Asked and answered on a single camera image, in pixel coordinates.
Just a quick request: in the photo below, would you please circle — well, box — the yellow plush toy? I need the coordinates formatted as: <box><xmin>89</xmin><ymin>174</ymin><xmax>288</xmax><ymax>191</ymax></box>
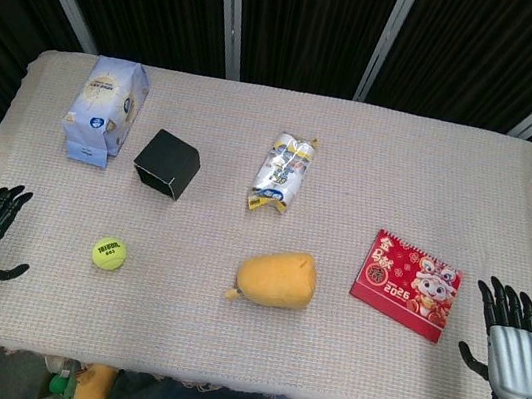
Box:
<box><xmin>223</xmin><ymin>240</ymin><xmax>322</xmax><ymax>314</ymax></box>

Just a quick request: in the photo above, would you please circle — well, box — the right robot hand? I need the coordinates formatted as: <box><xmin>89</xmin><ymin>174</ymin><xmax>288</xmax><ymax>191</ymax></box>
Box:
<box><xmin>450</xmin><ymin>272</ymin><xmax>532</xmax><ymax>399</ymax></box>

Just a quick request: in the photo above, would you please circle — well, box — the crumpled white snack packet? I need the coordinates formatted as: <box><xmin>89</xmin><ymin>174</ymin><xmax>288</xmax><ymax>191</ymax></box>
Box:
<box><xmin>245</xmin><ymin>127</ymin><xmax>321</xmax><ymax>221</ymax></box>

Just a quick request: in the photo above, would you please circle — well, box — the yellow tennis ball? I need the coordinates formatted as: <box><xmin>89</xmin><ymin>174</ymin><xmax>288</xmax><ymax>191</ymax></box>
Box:
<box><xmin>89</xmin><ymin>233</ymin><xmax>130</xmax><ymax>274</ymax></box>

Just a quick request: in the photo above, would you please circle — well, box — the black cube box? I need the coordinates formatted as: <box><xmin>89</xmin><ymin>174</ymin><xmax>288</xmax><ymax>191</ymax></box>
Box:
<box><xmin>127</xmin><ymin>125</ymin><xmax>206</xmax><ymax>205</ymax></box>

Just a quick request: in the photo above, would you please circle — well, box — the red 2026 desk calendar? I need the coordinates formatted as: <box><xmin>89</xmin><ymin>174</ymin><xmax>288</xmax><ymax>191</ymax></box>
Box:
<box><xmin>344</xmin><ymin>225</ymin><xmax>470</xmax><ymax>348</ymax></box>

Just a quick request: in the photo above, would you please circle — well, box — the yellow plush under table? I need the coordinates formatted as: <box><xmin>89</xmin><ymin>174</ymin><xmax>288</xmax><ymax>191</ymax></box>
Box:
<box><xmin>70</xmin><ymin>360</ymin><xmax>120</xmax><ymax>399</ymax></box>

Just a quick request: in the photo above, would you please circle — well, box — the light blue paper bag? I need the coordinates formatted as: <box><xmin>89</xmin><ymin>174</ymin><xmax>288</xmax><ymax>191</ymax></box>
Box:
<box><xmin>54</xmin><ymin>50</ymin><xmax>156</xmax><ymax>175</ymax></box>

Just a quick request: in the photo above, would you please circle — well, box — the green toy under table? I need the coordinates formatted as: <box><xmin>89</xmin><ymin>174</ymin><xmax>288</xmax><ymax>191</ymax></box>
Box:
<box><xmin>47</xmin><ymin>372</ymin><xmax>73</xmax><ymax>399</ymax></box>

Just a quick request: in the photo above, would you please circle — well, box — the beige woven tablecloth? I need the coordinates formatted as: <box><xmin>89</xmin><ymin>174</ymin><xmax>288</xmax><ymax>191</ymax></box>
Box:
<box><xmin>0</xmin><ymin>40</ymin><xmax>532</xmax><ymax>399</ymax></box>

